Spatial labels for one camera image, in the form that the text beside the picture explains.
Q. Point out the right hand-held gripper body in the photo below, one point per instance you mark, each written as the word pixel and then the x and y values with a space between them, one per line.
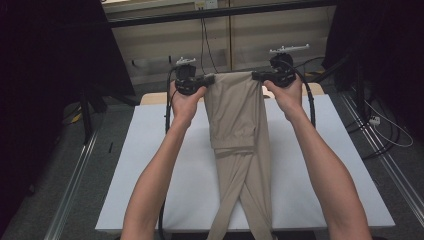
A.
pixel 283 71

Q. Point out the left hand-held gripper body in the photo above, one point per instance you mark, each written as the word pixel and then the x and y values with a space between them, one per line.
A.
pixel 186 81

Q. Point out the beige pants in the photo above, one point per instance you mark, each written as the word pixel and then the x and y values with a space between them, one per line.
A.
pixel 238 113

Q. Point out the person's left hand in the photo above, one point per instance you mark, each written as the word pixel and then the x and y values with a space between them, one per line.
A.
pixel 183 106

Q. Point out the person's right hand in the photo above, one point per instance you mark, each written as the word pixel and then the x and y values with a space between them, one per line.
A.
pixel 288 100

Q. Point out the light wooden table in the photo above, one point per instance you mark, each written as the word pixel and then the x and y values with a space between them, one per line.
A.
pixel 153 98

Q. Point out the black horizontal bar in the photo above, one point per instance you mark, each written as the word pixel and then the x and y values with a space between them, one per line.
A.
pixel 216 13

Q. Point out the black metal stand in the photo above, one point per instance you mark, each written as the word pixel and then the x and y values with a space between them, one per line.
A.
pixel 359 86
pixel 87 113

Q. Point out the white table mat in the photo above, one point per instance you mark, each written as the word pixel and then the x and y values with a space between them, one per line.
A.
pixel 160 173

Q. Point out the small black floor object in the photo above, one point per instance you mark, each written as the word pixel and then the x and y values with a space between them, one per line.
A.
pixel 110 147

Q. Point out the dark curtain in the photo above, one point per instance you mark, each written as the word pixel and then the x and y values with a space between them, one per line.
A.
pixel 50 66
pixel 383 50

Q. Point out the white power strip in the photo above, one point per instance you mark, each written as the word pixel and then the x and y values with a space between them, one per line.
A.
pixel 375 120

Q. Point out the small black wall bracket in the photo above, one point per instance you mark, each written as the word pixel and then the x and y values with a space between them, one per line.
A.
pixel 133 62
pixel 170 59

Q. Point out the white wall socket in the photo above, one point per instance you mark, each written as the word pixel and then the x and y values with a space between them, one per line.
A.
pixel 206 4

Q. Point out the metal floor rail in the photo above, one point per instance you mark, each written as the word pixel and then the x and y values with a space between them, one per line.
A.
pixel 383 156
pixel 71 186

